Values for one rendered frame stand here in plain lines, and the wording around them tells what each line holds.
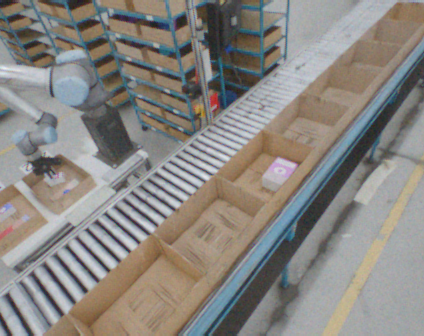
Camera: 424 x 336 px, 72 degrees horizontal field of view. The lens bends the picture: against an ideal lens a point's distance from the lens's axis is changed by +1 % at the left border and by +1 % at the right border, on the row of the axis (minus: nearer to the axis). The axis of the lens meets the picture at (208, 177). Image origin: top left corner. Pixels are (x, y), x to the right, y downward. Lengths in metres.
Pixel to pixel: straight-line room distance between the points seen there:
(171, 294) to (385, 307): 1.45
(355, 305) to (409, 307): 0.31
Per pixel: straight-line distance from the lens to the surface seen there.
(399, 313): 2.27
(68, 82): 1.59
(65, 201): 1.89
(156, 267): 1.30
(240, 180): 1.50
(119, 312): 1.28
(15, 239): 1.90
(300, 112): 1.89
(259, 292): 1.48
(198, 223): 1.37
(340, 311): 2.17
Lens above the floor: 2.00
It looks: 46 degrees down
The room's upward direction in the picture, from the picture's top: 12 degrees counter-clockwise
